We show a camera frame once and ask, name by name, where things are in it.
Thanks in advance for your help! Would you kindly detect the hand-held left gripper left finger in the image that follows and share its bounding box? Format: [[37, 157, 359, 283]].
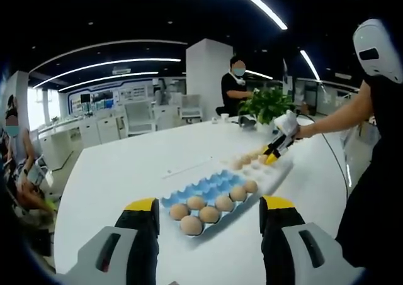
[[65, 197, 161, 285]]

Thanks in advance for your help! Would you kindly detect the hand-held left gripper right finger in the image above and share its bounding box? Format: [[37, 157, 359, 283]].
[[259, 194, 368, 285]]

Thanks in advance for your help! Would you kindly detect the cluster of brown eggs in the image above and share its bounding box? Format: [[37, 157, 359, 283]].
[[169, 179, 259, 236], [231, 151, 268, 169]]

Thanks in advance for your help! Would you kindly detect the blue egg tray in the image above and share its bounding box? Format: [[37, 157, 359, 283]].
[[160, 169, 259, 238]]

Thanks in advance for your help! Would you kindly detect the white foam tray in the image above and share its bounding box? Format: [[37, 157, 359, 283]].
[[220, 151, 295, 196]]

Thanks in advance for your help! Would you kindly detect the person's right hand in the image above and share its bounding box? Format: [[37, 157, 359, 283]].
[[294, 124, 311, 140]]

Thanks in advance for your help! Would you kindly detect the green plant in white pot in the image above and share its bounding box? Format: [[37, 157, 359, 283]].
[[238, 86, 295, 131]]

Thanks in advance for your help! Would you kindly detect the ceiling light strip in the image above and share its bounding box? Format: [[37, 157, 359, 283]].
[[299, 49, 321, 81], [225, 0, 289, 31], [33, 57, 182, 89]]

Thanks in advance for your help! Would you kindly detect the white table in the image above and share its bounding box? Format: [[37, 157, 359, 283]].
[[53, 115, 352, 285]]

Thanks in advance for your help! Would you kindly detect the thin white strip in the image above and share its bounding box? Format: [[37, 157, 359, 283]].
[[161, 155, 214, 179]]

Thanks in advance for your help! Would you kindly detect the white mesh office chair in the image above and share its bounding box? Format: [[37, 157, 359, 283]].
[[181, 94, 203, 122], [124, 102, 157, 135]]

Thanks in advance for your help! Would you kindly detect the operator in black with headset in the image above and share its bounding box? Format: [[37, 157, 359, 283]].
[[335, 74, 403, 269]]

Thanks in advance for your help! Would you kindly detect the white worn device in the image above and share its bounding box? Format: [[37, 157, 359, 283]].
[[352, 18, 403, 84]]

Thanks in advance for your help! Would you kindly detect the white cabinet row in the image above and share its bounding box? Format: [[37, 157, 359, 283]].
[[37, 113, 127, 169]]

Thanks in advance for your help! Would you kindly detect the black cable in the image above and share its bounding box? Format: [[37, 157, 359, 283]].
[[297, 113, 352, 188]]

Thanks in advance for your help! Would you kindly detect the blue wall display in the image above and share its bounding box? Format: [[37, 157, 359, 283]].
[[67, 80, 155, 113]]

